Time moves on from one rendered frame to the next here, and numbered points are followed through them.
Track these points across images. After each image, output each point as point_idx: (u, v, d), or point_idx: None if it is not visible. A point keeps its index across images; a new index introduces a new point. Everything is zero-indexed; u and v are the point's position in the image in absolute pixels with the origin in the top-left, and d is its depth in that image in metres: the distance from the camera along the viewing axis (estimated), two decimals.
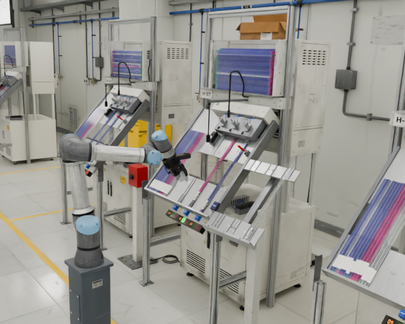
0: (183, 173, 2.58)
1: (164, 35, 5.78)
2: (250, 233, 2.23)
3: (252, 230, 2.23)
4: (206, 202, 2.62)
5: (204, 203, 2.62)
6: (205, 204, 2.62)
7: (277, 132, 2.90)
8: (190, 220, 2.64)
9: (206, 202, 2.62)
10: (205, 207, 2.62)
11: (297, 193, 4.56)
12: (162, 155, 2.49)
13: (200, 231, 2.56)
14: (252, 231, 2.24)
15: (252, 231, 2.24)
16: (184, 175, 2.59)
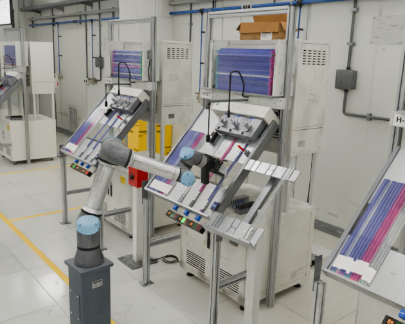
0: None
1: (164, 35, 5.78)
2: (250, 233, 2.23)
3: (252, 230, 2.23)
4: (206, 202, 2.62)
5: (204, 203, 2.62)
6: (205, 204, 2.62)
7: (277, 132, 2.90)
8: (190, 220, 2.64)
9: (206, 202, 2.62)
10: (205, 207, 2.62)
11: (297, 193, 4.56)
12: None
13: (200, 231, 2.56)
14: (252, 231, 2.24)
15: (252, 231, 2.24)
16: None
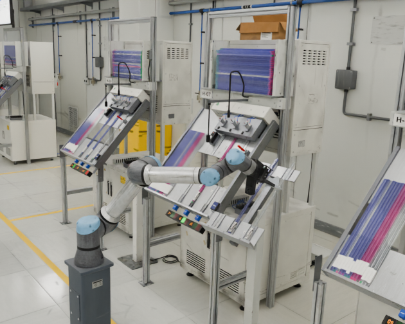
0: None
1: (164, 35, 5.78)
2: (250, 233, 2.23)
3: (252, 230, 2.23)
4: (234, 224, 2.31)
5: (232, 225, 2.31)
6: (233, 225, 2.31)
7: (277, 132, 2.90)
8: (190, 220, 2.64)
9: (234, 224, 2.31)
10: (233, 229, 2.31)
11: (297, 193, 4.56)
12: None
13: (200, 231, 2.56)
14: (252, 231, 2.24)
15: (252, 231, 2.24)
16: None
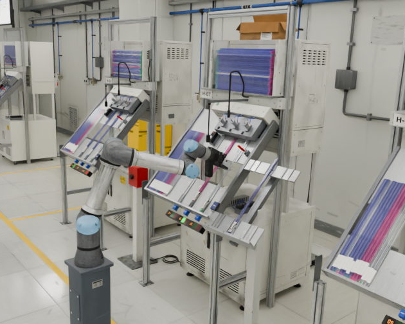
0: None
1: (164, 35, 5.78)
2: (206, 204, 2.62)
3: (207, 201, 2.62)
4: (234, 224, 2.31)
5: (232, 225, 2.31)
6: (233, 225, 2.31)
7: (277, 132, 2.90)
8: (190, 220, 2.64)
9: (234, 224, 2.31)
10: (233, 229, 2.31)
11: (297, 193, 4.56)
12: (205, 146, 2.54)
13: (200, 231, 2.56)
14: (207, 201, 2.62)
15: (207, 202, 2.62)
16: None
